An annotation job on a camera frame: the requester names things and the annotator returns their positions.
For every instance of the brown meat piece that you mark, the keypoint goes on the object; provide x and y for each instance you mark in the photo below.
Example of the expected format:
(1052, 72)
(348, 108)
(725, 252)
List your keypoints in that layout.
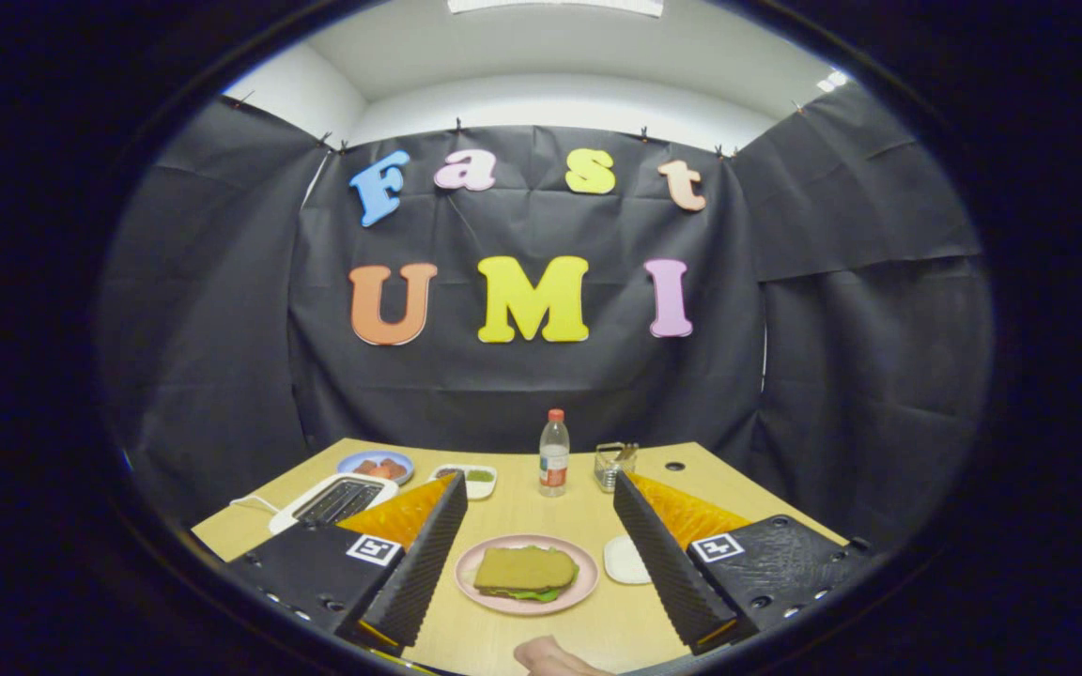
(364, 467)
(394, 468)

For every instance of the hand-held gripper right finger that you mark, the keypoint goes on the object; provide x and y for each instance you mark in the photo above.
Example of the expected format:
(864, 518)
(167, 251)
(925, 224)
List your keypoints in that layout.
(654, 554)

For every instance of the blue round plate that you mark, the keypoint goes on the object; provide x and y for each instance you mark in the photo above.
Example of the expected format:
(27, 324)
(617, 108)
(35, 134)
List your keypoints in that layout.
(348, 458)

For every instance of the plain brown bread slice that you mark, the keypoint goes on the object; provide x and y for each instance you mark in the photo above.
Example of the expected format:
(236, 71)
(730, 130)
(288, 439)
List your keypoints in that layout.
(527, 568)

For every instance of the ceiling light panel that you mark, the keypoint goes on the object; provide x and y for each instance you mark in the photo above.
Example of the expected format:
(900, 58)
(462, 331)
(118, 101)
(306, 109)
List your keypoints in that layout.
(555, 6)

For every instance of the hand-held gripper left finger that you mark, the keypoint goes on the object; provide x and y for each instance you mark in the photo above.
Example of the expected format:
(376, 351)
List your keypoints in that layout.
(428, 554)

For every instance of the clear plastic water bottle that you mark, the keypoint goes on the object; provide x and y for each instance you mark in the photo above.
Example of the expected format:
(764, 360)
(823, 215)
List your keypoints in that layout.
(554, 460)

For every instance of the pink round plate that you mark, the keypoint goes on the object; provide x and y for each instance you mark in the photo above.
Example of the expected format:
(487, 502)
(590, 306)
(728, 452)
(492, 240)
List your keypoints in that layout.
(588, 577)

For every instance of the white toaster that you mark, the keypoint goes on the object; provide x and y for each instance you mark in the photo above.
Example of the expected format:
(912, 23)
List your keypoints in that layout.
(301, 512)

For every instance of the black backdrop cloth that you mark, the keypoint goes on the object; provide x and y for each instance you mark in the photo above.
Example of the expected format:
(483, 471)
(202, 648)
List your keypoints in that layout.
(522, 394)

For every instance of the green lettuce leaf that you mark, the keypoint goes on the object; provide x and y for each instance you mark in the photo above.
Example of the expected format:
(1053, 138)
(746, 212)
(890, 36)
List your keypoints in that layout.
(532, 595)

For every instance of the white divided dish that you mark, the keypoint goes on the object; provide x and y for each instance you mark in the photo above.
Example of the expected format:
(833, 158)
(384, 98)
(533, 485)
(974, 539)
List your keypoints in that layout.
(480, 486)

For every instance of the small white square plate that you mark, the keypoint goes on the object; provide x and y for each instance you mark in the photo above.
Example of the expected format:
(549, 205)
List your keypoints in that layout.
(624, 561)

